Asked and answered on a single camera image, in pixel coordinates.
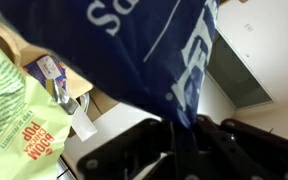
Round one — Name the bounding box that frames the green popcorn bag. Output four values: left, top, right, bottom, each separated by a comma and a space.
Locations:
0, 31, 98, 180

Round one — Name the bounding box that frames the blue potato chips bag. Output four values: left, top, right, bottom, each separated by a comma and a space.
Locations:
0, 0, 220, 129

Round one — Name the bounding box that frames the small blue orange packet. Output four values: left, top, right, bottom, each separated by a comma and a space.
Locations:
23, 54, 68, 93

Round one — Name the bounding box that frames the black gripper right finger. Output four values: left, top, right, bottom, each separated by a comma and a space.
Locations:
196, 114, 288, 180

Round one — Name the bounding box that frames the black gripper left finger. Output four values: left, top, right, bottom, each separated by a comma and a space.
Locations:
77, 118, 175, 180

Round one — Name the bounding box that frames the wooden bowl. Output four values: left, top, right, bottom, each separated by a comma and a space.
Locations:
0, 16, 22, 66

